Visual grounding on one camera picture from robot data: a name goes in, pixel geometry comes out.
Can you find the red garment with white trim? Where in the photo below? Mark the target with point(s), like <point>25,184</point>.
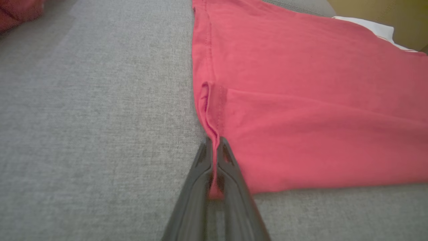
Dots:
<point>16,13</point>

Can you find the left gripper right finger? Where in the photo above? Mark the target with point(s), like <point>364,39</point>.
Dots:
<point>237,207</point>

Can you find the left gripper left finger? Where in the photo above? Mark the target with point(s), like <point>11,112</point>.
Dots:
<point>194,201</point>

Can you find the grey fabric sofa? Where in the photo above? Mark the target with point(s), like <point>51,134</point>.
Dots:
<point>83,117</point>

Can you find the red shirt with number print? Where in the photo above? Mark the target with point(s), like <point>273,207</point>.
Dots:
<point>301,100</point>

